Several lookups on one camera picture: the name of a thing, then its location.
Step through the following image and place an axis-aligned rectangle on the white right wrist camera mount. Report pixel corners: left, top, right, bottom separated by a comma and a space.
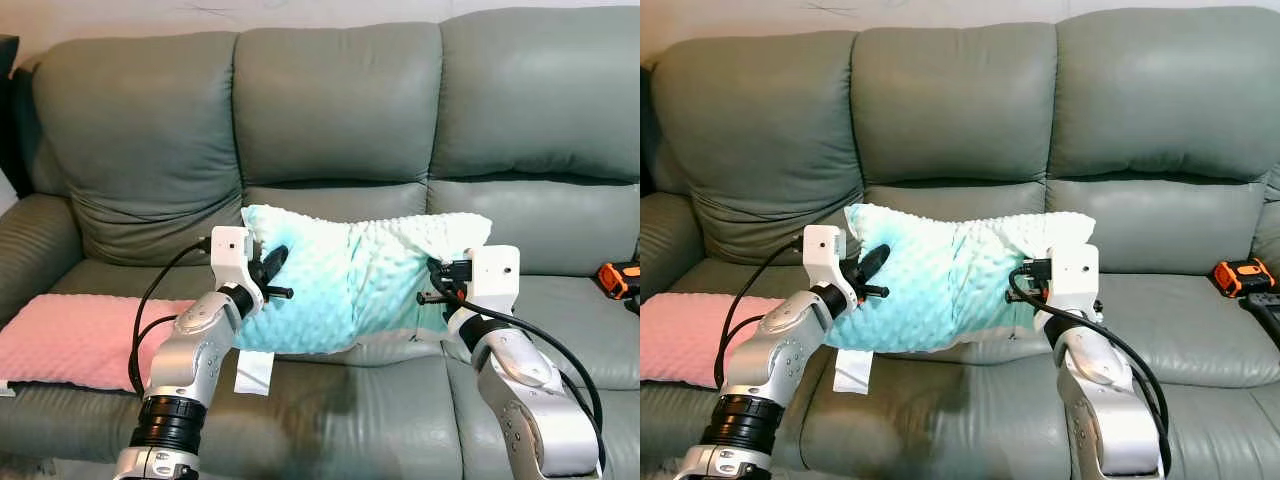
470, 245, 521, 313
1045, 245, 1101, 313

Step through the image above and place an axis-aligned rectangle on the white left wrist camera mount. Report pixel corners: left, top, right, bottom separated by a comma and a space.
803, 225, 857, 298
209, 226, 263, 298

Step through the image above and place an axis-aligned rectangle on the white fabric tag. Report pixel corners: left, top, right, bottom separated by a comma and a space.
234, 350, 275, 396
833, 350, 873, 394

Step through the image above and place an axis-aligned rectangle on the orange and black tool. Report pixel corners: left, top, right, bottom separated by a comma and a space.
1213, 258, 1277, 298
598, 262, 641, 301

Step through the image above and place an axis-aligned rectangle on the black bulky object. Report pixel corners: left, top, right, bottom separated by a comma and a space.
0, 35, 21, 193

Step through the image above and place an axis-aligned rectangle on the pink dotted plush pillow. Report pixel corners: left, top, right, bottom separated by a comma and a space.
0, 294, 196, 393
640, 293, 786, 386

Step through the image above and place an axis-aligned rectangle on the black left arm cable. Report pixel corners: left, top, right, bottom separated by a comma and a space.
127, 236, 213, 396
713, 236, 807, 391

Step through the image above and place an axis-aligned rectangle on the grey-green leather sofa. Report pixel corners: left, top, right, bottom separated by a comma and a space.
0, 5, 641, 471
640, 5, 1280, 476

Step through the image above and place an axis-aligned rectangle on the black handheld device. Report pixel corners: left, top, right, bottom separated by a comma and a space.
1240, 292, 1280, 351

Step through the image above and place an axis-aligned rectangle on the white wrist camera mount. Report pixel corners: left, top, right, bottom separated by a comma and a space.
470, 245, 521, 313
209, 226, 263, 298
803, 225, 857, 298
1045, 245, 1101, 313

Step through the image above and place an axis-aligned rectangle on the turquoise dotted plush pillow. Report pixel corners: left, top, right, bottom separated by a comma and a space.
828, 203, 1097, 353
232, 204, 493, 355

